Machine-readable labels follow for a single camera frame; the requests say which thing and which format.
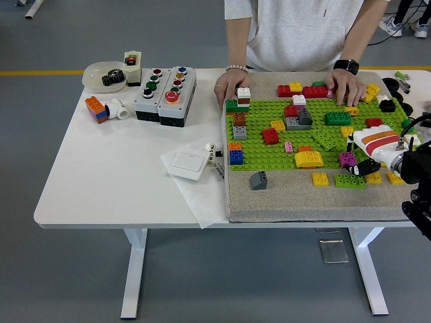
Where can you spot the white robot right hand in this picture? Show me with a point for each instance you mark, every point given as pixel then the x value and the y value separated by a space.
pixel 375 144

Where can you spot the person's left hand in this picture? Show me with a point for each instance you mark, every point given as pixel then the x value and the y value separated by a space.
pixel 347 85

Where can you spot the person's right hand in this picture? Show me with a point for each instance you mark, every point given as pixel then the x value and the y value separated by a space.
pixel 234 82

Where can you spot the magenta toy brick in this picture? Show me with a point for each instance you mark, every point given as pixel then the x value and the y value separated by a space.
pixel 347 159

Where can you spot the yellow curved toy brick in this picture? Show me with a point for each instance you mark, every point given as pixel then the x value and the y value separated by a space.
pixel 309 159

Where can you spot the green studded baseplate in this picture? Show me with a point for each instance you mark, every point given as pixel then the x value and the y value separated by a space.
pixel 269 159

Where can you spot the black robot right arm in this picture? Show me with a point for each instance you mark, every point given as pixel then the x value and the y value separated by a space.
pixel 417 165

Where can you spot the person's right forearm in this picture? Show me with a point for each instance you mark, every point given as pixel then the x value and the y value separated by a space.
pixel 237 43

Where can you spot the person's left forearm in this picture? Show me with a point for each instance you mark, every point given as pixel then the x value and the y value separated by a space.
pixel 357 40

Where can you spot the thin brown toy brick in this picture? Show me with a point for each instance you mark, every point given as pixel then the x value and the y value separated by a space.
pixel 244 101

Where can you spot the dark green toy brick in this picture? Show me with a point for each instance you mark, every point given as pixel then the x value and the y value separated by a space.
pixel 235 107

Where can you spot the yellow stepped toy brick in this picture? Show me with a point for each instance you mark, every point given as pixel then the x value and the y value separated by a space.
pixel 373 90

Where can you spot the long red toy brick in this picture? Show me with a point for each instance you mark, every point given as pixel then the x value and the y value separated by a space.
pixel 315 92

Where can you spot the long dark green brick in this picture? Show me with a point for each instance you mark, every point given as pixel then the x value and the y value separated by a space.
pixel 338 118

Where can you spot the small white toy brick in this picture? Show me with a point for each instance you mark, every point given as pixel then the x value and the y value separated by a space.
pixel 382 98

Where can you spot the small green toy brick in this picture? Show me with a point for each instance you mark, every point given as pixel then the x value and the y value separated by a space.
pixel 408 124

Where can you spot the black toy brick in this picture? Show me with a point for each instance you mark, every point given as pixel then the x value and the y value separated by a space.
pixel 387 105

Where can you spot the long lime green brick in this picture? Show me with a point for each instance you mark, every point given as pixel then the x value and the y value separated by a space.
pixel 350 182

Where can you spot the lime green toy plate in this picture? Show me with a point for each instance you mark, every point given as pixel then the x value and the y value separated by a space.
pixel 328 139

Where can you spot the light grey toy brick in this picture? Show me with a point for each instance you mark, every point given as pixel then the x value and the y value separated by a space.
pixel 240 133

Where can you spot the dark grey sloped brick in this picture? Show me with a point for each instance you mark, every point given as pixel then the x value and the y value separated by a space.
pixel 259 181
pixel 305 117

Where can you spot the flat yellow toy brick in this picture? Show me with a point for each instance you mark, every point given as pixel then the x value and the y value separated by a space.
pixel 279 126

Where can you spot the long grey toy brick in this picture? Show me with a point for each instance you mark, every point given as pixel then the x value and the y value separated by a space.
pixel 293 124

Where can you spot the blue toy brick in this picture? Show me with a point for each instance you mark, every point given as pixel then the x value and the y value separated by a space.
pixel 237 158

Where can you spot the small pink toy brick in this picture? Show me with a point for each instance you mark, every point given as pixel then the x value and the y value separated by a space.
pixel 289 147

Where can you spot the multicolour toy brick stack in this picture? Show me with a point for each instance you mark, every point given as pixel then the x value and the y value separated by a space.
pixel 97 112

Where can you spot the black smartwatch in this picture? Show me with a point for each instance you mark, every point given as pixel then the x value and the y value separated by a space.
pixel 347 66

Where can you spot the small green part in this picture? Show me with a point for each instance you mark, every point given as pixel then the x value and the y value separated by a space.
pixel 399 74

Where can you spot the grey emergency stop control box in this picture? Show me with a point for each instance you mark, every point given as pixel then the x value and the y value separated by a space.
pixel 171 112

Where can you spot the white labelled connector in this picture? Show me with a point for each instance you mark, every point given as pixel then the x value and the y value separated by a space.
pixel 210 148

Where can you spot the person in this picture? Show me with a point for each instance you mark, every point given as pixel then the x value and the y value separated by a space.
pixel 299 33
pixel 392 27

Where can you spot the grey three-button control box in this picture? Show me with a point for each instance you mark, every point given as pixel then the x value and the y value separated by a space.
pixel 143 106

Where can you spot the grey-brown mat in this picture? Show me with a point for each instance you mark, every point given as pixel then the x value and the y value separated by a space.
pixel 293 205

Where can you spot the white table leg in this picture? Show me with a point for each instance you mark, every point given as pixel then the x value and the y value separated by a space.
pixel 365 255
pixel 134 269

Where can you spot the metal floor plate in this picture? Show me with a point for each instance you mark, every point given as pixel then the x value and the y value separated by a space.
pixel 333 251

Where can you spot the white pipe tee fitting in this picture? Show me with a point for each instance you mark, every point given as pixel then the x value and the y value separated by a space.
pixel 118 109

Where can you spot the black metal gear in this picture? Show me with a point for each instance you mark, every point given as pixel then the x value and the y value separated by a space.
pixel 112 79

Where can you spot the white paper sheet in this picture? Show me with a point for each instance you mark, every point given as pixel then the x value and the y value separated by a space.
pixel 202 208

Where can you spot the white plastic bowl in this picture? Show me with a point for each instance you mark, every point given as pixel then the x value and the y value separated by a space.
pixel 92 75

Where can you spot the white furniture foot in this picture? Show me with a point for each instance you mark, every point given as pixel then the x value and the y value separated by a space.
pixel 33 10

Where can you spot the white wall switch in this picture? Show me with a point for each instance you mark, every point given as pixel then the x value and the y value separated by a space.
pixel 187 163

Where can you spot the cream switch box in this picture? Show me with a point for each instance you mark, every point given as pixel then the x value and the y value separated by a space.
pixel 133 72

